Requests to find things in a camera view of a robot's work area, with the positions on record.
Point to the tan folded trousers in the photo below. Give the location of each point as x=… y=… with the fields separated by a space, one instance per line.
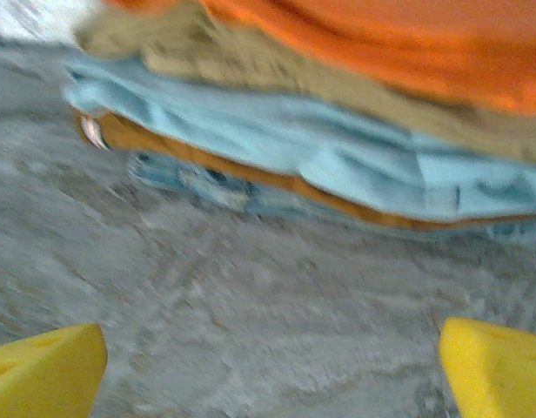
x=250 y=65

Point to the brown folded trousers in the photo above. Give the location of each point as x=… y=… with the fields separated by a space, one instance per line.
x=163 y=146

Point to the light blue folded trousers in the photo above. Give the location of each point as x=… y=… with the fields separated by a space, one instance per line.
x=294 y=148

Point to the blue denim folded trousers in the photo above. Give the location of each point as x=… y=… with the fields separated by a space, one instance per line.
x=198 y=183

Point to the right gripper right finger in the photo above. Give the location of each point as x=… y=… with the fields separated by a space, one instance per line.
x=498 y=374

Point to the orange trousers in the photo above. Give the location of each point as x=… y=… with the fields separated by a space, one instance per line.
x=381 y=43

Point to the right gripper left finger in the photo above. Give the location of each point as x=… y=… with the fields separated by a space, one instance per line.
x=46 y=374

